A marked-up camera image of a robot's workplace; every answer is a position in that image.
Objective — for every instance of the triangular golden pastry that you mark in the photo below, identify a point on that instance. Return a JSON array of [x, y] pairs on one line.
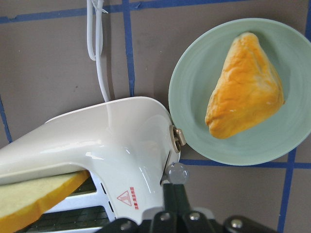
[[248, 91]]

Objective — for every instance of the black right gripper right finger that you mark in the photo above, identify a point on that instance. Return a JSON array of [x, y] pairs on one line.
[[196, 221]]

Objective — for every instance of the yellow bread slice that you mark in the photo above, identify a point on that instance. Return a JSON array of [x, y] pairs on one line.
[[23, 203]]

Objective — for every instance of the white toaster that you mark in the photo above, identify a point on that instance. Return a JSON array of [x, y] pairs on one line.
[[126, 145]]

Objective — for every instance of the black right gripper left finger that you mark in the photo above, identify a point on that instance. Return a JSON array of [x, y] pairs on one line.
[[163, 221]]

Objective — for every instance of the green plate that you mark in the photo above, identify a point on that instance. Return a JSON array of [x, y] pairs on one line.
[[198, 70]]

